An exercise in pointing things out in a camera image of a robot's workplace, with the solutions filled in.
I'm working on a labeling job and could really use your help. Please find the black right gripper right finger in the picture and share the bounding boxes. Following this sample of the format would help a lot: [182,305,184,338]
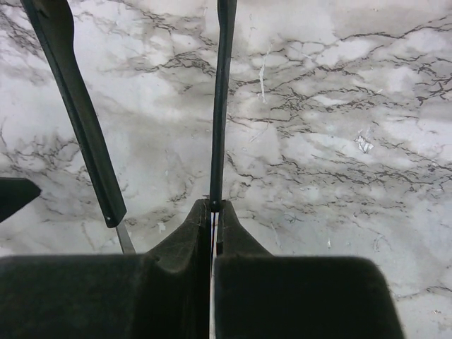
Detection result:
[214,201,403,338]

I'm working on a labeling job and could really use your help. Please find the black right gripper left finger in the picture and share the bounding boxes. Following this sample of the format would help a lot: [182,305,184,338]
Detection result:
[1,199,210,338]

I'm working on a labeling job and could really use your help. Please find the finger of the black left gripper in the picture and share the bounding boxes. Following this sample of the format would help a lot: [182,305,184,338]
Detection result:
[0,177,41,222]

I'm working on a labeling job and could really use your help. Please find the black-tipped metal tongs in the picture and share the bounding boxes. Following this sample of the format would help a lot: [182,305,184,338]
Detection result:
[22,1,237,254]

